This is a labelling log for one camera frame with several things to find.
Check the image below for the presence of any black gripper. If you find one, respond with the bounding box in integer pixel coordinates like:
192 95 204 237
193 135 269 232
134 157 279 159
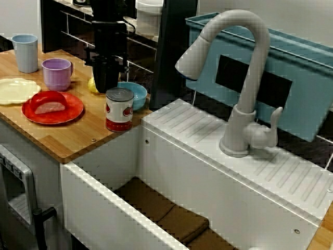
84 21 130 93

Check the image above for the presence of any yellow toy corn cob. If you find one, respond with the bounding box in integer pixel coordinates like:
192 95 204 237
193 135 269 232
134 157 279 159
87 72 122 94

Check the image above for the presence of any blue plastic bowl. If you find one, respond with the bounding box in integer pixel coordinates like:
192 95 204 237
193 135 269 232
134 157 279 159
117 81 148 111

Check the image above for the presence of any toy tomato can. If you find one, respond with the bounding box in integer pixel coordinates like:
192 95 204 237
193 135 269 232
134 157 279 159
105 87 135 133

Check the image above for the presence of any purple plastic mug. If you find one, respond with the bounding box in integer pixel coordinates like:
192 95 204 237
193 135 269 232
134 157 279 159
41 58 74 92

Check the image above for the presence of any red bowl with food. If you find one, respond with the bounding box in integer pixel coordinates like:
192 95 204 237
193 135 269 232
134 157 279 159
29 90 69 115

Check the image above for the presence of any white jar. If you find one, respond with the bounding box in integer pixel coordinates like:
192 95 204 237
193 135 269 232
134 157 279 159
135 0 164 36

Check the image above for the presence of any red round plate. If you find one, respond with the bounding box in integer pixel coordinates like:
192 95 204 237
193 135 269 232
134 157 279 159
21 91 85 125

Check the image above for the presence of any light blue plastic cup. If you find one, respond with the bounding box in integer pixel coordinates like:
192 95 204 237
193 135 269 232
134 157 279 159
11 34 39 73

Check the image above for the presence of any cream flower-shaped plate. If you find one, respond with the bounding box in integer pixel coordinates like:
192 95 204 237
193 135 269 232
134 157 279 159
0 77 42 106

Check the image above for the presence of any grey toy oven door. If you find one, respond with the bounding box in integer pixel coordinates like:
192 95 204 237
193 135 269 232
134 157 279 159
0 144 37 250

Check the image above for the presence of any white toy sink unit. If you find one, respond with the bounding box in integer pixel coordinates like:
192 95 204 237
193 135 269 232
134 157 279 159
59 98 331 250

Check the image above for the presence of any brown cloth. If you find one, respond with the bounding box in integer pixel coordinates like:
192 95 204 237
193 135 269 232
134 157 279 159
114 176 237 250

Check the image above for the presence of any grey toy faucet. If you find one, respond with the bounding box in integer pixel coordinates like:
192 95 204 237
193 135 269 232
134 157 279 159
174 9 284 158

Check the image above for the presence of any blue plastic bin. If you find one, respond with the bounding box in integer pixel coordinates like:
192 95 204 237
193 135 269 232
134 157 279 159
185 12 333 143

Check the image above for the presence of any dark upright post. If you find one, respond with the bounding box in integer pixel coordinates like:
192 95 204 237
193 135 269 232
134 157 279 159
149 0 200 110

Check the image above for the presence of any black oven door handle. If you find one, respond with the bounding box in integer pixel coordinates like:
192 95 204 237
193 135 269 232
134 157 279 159
33 207 57 250

